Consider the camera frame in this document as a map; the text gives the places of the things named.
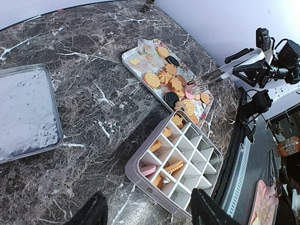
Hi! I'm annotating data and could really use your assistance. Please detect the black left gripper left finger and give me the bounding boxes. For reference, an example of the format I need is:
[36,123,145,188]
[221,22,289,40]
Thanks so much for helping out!
[65,191,108,225]

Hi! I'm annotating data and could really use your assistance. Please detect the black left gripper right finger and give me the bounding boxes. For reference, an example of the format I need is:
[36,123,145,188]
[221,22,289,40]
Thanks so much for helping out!
[190,188,239,225]

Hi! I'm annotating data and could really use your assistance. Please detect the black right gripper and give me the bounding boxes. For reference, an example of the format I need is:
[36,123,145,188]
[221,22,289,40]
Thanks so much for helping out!
[225,48,274,88]

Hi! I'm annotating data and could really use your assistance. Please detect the silver metal tongs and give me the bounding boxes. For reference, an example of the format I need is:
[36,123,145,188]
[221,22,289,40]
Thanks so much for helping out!
[187,48,265,94]

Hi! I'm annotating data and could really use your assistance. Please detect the silver divided cookie tin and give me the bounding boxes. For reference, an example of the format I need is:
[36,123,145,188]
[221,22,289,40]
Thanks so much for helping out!
[125,110,223,219]

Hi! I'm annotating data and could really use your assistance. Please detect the orange cookie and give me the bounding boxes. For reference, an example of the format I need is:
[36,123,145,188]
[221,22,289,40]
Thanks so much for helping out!
[140,165,157,176]

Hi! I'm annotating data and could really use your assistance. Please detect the pink round cookie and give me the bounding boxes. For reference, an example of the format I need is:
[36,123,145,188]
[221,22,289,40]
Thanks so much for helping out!
[184,85,198,99]

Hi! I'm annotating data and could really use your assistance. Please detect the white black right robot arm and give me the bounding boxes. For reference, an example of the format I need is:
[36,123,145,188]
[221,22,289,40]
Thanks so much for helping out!
[233,38,300,119]

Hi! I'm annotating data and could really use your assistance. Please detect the pink tray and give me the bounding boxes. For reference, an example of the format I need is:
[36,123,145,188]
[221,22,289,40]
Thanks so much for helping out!
[248,180,278,225]

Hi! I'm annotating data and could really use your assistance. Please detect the black chocolate sandwich cookie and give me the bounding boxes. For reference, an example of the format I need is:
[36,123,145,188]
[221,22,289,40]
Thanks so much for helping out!
[164,92,180,109]

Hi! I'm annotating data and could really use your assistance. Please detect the floral cookie tray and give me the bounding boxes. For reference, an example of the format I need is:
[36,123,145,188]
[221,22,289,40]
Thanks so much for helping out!
[122,39,214,128]

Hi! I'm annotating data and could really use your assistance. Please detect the tan sandwich biscuit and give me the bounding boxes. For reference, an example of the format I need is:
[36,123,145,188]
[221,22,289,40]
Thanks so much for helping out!
[143,73,160,89]

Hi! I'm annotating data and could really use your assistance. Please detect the silver tin lid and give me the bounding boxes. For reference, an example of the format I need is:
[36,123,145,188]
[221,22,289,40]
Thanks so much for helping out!
[0,64,63,164]

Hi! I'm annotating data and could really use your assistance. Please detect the white slotted cable duct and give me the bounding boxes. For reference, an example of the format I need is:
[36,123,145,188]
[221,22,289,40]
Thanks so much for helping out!
[226,136,251,217]

